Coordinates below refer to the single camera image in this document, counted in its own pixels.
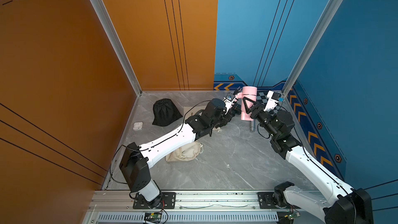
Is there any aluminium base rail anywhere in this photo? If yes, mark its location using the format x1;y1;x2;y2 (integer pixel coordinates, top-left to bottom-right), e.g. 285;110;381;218
83;190;324;224

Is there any grey microphone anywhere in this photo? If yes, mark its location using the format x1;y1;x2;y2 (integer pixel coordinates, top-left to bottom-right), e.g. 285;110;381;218
250;120;256;132

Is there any beige printed drawstring pouch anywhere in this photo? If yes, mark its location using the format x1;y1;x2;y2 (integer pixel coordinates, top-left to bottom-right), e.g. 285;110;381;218
183;106;206;120

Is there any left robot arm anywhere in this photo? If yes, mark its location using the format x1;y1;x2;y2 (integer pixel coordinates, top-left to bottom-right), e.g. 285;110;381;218
119;93;240;208

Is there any left green circuit board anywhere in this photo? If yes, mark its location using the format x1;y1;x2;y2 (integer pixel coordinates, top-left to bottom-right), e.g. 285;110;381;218
144;212;162;224

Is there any black drawstring pouch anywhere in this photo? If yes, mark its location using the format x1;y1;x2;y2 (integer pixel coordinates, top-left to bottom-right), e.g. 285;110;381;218
152;99;182;127

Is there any pink hair dryer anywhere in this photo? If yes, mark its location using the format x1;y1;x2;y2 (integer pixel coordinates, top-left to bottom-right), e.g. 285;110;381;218
238;86;257;121

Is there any folded checkered chess board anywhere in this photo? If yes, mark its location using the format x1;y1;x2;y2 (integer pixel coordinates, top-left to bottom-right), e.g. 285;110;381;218
256;91;268;105

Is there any green circuit board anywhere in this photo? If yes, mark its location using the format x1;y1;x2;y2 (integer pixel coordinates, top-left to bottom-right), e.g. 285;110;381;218
144;212;162;224
276;212;301;224

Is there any white earbuds case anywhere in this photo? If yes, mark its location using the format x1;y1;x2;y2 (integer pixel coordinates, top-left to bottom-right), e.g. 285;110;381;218
133;122;143;131

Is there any right green circuit board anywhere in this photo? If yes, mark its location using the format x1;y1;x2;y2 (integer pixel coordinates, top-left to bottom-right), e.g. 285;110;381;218
276;212;301;224

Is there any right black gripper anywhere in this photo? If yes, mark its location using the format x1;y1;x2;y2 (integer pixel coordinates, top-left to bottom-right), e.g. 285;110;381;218
244;98;279;140

